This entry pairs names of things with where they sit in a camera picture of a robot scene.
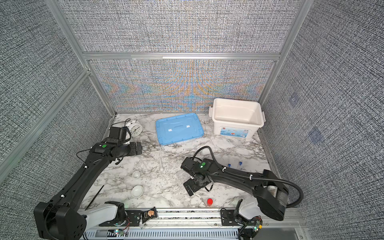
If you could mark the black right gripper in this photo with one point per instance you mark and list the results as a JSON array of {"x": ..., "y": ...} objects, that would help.
[{"x": 191, "y": 187}]

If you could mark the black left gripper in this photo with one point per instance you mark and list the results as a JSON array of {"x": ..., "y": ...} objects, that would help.
[{"x": 134, "y": 150}]

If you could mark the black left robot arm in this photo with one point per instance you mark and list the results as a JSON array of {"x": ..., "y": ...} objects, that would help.
[{"x": 59, "y": 219}]

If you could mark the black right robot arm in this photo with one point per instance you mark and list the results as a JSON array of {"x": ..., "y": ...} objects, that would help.
[{"x": 269, "y": 194}]

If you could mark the white alarm clock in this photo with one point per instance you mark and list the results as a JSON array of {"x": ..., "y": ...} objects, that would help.
[{"x": 134, "y": 127}]

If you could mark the red capped vial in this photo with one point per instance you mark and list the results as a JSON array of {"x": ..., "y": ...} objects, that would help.
[{"x": 209, "y": 202}]

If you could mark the small white ceramic dish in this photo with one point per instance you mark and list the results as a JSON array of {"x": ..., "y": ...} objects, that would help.
[{"x": 136, "y": 174}]

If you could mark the small circuit board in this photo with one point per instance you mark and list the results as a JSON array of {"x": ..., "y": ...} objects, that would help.
[{"x": 149, "y": 215}]

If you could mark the blue plastic bin lid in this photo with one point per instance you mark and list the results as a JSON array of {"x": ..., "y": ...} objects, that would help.
[{"x": 179, "y": 129}]

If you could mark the white plastic storage bin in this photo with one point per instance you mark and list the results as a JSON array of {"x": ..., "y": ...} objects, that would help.
[{"x": 236, "y": 118}]

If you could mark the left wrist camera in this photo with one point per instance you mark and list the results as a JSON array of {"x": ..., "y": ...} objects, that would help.
[{"x": 118, "y": 136}]

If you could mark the aluminium front rail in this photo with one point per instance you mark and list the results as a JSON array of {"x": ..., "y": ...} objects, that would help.
[{"x": 188, "y": 224}]

